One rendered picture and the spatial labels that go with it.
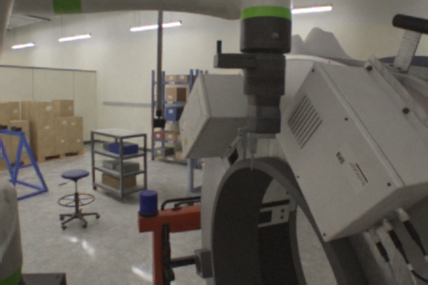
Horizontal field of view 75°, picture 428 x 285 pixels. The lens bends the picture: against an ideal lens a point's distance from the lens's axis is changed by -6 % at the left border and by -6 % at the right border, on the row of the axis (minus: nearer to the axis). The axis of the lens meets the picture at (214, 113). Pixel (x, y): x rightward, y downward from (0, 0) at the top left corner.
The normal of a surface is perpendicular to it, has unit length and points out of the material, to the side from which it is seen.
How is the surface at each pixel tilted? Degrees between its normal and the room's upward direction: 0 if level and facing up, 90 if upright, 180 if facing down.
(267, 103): 101
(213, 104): 55
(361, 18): 90
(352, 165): 90
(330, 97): 90
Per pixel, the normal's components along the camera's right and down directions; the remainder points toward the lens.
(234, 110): 0.30, -0.50
